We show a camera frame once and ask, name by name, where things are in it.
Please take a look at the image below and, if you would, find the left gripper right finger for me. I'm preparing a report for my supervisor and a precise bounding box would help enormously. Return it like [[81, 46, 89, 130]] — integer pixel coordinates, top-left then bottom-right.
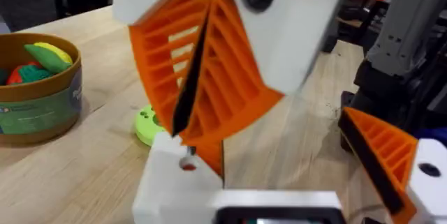
[[337, 107, 447, 224]]

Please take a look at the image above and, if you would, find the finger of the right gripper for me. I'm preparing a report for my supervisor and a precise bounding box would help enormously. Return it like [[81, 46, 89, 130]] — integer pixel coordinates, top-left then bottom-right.
[[180, 0, 353, 147], [111, 0, 212, 137]]

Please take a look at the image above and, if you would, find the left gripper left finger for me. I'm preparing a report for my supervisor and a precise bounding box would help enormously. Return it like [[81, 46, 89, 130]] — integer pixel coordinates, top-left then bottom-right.
[[132, 132, 225, 224]]

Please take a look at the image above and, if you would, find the green disc with holes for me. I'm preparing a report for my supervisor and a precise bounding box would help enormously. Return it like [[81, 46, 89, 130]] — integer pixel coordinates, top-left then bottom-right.
[[135, 104, 166, 147]]

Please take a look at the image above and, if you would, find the brown tub with toys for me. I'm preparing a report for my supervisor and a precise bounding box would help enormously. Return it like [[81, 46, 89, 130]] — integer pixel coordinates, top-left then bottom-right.
[[0, 32, 83, 147]]

